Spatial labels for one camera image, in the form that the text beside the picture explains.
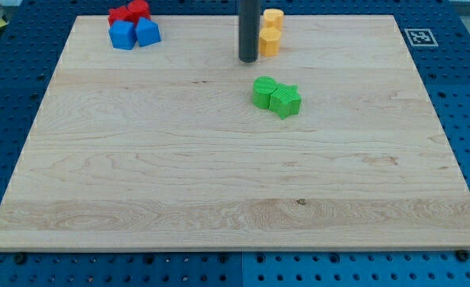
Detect yellow hexagon block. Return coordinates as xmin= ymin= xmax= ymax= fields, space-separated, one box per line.
xmin=259 ymin=27 xmax=281 ymax=57

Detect yellow heart block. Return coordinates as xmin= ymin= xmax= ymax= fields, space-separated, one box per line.
xmin=263 ymin=9 xmax=284 ymax=31

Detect green cylinder block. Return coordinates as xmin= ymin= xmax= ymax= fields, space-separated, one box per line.
xmin=252 ymin=76 xmax=278 ymax=109

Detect green star block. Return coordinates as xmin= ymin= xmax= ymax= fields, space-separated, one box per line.
xmin=269 ymin=84 xmax=302 ymax=120

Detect light wooden board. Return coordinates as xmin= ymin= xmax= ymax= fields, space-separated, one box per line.
xmin=0 ymin=15 xmax=470 ymax=253

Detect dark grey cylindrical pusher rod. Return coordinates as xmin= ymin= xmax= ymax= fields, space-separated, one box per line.
xmin=239 ymin=0 xmax=261 ymax=63

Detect blue cube block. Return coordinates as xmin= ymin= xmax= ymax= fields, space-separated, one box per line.
xmin=135 ymin=18 xmax=161 ymax=46

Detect blue square block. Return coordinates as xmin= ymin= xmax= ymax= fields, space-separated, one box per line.
xmin=109 ymin=20 xmax=137 ymax=50

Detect red cylinder block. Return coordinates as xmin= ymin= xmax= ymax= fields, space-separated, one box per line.
xmin=127 ymin=0 xmax=151 ymax=24

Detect red star block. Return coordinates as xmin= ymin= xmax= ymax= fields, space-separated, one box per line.
xmin=108 ymin=6 xmax=133 ymax=26

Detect white fiducial marker tag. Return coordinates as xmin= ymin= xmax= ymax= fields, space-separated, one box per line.
xmin=405 ymin=28 xmax=438 ymax=47

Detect black bolt left front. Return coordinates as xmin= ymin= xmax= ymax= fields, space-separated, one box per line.
xmin=13 ymin=253 xmax=27 ymax=265

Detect black bolt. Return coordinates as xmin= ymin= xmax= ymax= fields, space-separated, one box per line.
xmin=455 ymin=250 xmax=470 ymax=262
xmin=13 ymin=253 xmax=27 ymax=265

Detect black bolt right front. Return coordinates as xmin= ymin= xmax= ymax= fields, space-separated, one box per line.
xmin=455 ymin=250 xmax=470 ymax=262

